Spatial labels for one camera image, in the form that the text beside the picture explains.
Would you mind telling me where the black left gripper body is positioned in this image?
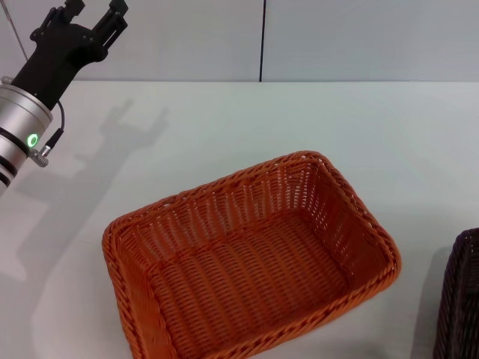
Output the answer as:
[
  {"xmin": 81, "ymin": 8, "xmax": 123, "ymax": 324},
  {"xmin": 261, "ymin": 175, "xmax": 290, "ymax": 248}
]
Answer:
[{"xmin": 10, "ymin": 22, "xmax": 109, "ymax": 111}]

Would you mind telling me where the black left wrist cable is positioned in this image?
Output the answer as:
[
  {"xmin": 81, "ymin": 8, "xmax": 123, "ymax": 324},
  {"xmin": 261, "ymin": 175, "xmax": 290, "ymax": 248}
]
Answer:
[{"xmin": 31, "ymin": 99, "xmax": 67, "ymax": 168}]

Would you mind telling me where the orange woven plastic basket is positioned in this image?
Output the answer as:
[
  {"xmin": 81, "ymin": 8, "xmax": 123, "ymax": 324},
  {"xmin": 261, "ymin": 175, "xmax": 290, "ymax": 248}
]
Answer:
[{"xmin": 101, "ymin": 150, "xmax": 403, "ymax": 359}]

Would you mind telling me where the dark brown woven plastic basket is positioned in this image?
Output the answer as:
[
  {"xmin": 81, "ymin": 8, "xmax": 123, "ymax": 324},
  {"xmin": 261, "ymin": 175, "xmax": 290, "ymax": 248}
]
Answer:
[{"xmin": 433, "ymin": 227, "xmax": 479, "ymax": 359}]

